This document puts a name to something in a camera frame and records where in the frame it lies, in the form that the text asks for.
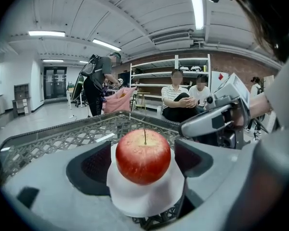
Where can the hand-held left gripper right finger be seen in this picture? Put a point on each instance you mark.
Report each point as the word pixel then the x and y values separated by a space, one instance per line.
pixel 219 177

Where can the grey shelf cabinet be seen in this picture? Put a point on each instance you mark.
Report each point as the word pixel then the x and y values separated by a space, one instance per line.
pixel 21 90

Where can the yellow cushion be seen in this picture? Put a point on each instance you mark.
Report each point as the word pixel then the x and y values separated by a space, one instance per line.
pixel 122 95

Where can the ceiling light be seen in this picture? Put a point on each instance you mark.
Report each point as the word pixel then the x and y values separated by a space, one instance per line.
pixel 53 60
pixel 106 44
pixel 47 33
pixel 196 6

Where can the black double door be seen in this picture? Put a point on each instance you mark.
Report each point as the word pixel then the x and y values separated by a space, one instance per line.
pixel 55 83

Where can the person's right forearm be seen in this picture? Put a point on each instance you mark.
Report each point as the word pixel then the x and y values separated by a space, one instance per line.
pixel 257 105

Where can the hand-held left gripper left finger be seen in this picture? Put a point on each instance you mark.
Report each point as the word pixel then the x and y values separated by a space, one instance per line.
pixel 50 189

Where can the person's white shirt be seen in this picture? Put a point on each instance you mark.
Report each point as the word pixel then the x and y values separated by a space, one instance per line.
pixel 286 85

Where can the white shelf rack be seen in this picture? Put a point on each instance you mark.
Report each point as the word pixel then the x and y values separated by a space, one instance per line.
pixel 154 74

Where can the green black bag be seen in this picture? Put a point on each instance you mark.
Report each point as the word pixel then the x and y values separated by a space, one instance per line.
pixel 77 88

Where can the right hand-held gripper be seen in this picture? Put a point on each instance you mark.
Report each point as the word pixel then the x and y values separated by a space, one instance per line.
pixel 236 90

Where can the white round plate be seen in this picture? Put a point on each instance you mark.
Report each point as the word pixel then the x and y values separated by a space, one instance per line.
pixel 144 201

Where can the ceiling air vent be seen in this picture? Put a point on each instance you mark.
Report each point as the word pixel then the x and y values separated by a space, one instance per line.
pixel 171 38

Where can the pink covered chair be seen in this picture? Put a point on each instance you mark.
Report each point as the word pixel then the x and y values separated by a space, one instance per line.
pixel 115 103

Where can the red apple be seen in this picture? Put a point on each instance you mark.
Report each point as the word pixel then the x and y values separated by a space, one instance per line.
pixel 142 162

